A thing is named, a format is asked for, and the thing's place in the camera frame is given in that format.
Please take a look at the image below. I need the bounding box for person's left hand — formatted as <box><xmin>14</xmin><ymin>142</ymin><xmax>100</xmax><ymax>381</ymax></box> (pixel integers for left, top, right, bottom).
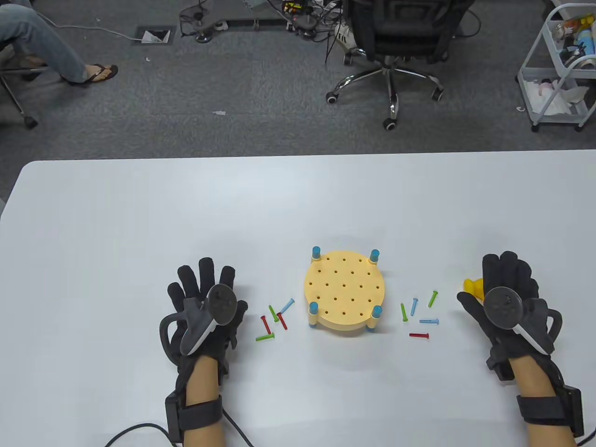
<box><xmin>167</xmin><ymin>257</ymin><xmax>249</xmax><ymax>387</ymax></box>

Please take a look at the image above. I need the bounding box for person's right hand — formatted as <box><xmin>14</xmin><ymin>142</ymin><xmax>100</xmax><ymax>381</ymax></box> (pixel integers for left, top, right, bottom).
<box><xmin>457</xmin><ymin>251</ymin><xmax>555</xmax><ymax>382</ymax></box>

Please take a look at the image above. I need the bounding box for yellow round tap bench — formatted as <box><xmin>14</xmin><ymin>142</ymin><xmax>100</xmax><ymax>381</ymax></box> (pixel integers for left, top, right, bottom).
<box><xmin>304</xmin><ymin>246</ymin><xmax>386</xmax><ymax>335</ymax></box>

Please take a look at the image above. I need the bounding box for grey left hand controller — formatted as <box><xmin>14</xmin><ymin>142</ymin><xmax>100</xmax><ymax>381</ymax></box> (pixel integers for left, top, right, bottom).
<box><xmin>160</xmin><ymin>284</ymin><xmax>238</xmax><ymax>365</ymax></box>

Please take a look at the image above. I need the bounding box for grey hand controller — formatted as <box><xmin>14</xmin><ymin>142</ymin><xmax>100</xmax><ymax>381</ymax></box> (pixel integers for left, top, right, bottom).
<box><xmin>160</xmin><ymin>284</ymin><xmax>238</xmax><ymax>365</ymax></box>
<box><xmin>483</xmin><ymin>287</ymin><xmax>562</xmax><ymax>355</ymax></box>

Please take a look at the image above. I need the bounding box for grey right hand controller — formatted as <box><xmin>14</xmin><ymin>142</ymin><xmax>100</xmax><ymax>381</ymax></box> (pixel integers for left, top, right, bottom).
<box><xmin>483</xmin><ymin>287</ymin><xmax>562</xmax><ymax>355</ymax></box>

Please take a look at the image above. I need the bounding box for white rolling cart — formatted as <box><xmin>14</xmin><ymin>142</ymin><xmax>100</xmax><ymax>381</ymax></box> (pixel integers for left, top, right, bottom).
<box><xmin>516</xmin><ymin>2</ymin><xmax>596</xmax><ymax>133</ymax></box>

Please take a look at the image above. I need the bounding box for black chair with castors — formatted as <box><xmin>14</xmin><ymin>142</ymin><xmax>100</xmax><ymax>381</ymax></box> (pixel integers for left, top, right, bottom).
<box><xmin>0</xmin><ymin>40</ymin><xmax>49</xmax><ymax>129</ymax></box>

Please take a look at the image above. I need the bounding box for pile of colourful toys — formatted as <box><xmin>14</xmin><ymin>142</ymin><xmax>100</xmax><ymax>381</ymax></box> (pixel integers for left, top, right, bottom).
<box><xmin>552</xmin><ymin>14</ymin><xmax>596</xmax><ymax>70</ymax></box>

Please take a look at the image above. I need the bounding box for floor socket box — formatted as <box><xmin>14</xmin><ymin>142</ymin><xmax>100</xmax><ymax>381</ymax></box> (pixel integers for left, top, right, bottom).
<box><xmin>132</xmin><ymin>27</ymin><xmax>176</xmax><ymax>46</ymax></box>

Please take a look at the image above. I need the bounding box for black office chair chrome base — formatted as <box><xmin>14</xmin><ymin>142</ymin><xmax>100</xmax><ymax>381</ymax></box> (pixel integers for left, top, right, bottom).
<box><xmin>325</xmin><ymin>0</ymin><xmax>480</xmax><ymax>132</ymax></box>

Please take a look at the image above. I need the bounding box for white shoe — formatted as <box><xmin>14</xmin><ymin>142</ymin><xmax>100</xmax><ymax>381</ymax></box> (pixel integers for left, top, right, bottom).
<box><xmin>334</xmin><ymin>22</ymin><xmax>358</xmax><ymax>49</ymax></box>

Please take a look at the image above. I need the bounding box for black right wrist camera band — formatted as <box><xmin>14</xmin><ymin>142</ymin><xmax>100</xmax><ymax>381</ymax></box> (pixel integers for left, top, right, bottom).
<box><xmin>516</xmin><ymin>384</ymin><xmax>585</xmax><ymax>438</ymax></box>

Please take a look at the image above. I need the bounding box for black wrist camera band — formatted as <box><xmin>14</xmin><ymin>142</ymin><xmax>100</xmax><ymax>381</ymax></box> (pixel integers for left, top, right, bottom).
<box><xmin>164</xmin><ymin>391</ymin><xmax>224</xmax><ymax>443</ymax></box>
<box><xmin>516</xmin><ymin>384</ymin><xmax>585</xmax><ymax>438</ymax></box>

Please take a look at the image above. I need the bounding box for black left wrist camera band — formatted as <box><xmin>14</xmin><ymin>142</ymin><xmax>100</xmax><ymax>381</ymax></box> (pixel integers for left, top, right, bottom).
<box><xmin>164</xmin><ymin>391</ymin><xmax>224</xmax><ymax>443</ymax></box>

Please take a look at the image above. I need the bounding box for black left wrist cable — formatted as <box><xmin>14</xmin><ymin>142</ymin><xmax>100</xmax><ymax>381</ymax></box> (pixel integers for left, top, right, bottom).
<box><xmin>105</xmin><ymin>410</ymin><xmax>254</xmax><ymax>447</ymax></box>

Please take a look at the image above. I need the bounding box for white floor cable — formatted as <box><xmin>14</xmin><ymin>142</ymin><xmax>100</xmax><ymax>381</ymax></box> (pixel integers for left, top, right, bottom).
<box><xmin>70</xmin><ymin>19</ymin><xmax>138</xmax><ymax>41</ymax></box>

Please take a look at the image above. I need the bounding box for tangle of cables and devices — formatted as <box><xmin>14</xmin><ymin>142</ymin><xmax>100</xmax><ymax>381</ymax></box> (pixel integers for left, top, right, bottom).
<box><xmin>179</xmin><ymin>0</ymin><xmax>354</xmax><ymax>45</ymax></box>

